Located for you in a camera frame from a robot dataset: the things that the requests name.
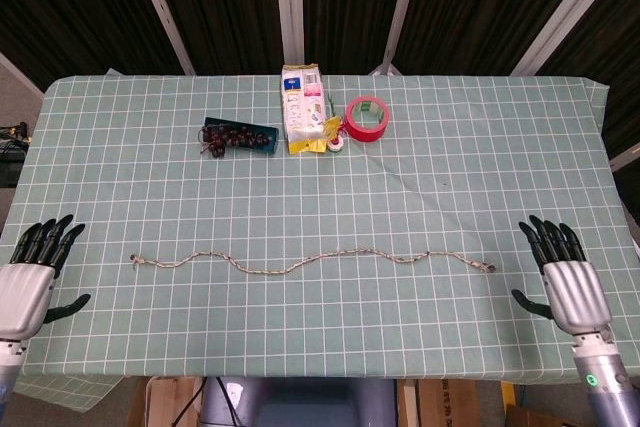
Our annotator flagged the black torso cable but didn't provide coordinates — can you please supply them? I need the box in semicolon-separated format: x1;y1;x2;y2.
214;376;242;427

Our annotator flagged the red tape roll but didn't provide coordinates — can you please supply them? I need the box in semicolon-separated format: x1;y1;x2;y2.
345;95;390;142

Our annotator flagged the dark red cherry bunch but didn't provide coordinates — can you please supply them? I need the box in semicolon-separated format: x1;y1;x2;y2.
198;124;269;158

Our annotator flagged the beige braided rope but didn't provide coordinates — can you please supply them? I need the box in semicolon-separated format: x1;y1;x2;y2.
129;248;497;276

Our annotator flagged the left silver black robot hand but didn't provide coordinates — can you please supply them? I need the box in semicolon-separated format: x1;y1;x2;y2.
0;214;92;343

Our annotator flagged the brown printed cardboard box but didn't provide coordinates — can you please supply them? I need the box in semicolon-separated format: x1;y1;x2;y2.
417;379;481;427

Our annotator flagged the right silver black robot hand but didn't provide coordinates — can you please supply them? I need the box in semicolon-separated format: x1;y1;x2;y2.
510;215;614;338

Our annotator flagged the light wooden plank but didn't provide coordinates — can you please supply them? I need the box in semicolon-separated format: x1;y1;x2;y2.
397;379;419;427

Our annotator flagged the green checked tablecloth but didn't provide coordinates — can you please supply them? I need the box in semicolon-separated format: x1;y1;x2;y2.
0;74;640;413

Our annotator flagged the teal plastic tray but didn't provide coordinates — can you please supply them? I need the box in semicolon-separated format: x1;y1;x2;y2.
202;116;280;156

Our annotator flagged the grey blue robot torso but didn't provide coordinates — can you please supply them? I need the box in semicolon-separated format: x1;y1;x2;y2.
199;376;399;427

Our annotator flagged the black equipment with cables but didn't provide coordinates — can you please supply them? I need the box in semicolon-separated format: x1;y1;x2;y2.
0;121;32;188

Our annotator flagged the yellow feather shuttlecock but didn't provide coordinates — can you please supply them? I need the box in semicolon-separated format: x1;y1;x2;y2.
322;95;347;153

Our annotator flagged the white yellow snack package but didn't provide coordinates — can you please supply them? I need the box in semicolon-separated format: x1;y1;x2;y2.
280;64;326;155

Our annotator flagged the white partition frame post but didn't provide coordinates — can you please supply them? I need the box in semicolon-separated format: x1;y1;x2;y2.
127;0;196;76
369;0;426;77
509;0;626;76
273;0;306;67

